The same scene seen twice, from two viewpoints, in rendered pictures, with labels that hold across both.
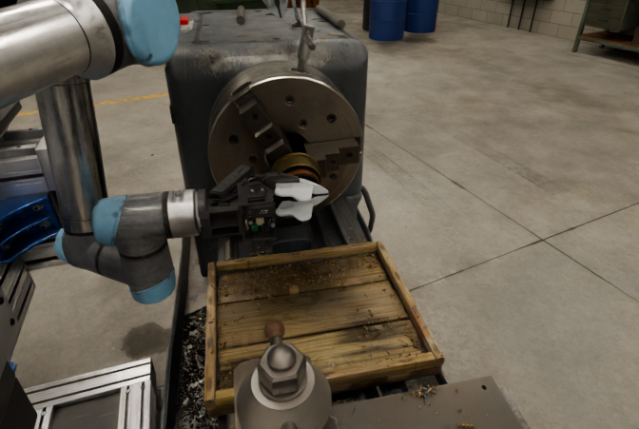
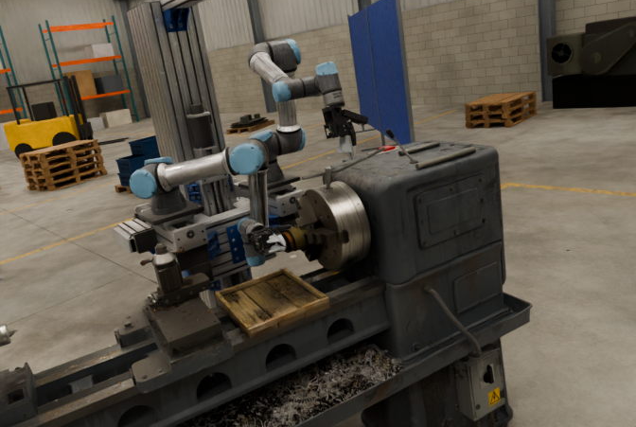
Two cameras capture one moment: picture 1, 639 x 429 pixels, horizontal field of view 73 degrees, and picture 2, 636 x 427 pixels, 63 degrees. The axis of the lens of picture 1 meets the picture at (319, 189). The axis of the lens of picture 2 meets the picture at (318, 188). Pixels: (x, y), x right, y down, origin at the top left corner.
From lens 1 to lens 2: 174 cm
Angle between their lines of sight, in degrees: 70
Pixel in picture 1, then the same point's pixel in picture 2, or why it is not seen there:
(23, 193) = (273, 213)
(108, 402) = not seen: hidden behind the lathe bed
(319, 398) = (159, 258)
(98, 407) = not seen: hidden behind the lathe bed
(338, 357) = (245, 311)
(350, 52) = (378, 186)
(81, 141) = (253, 195)
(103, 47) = (225, 167)
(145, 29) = (236, 163)
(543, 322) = not seen: outside the picture
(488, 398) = (210, 323)
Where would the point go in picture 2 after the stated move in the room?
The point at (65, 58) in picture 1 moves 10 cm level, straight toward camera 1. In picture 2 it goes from (215, 169) to (193, 176)
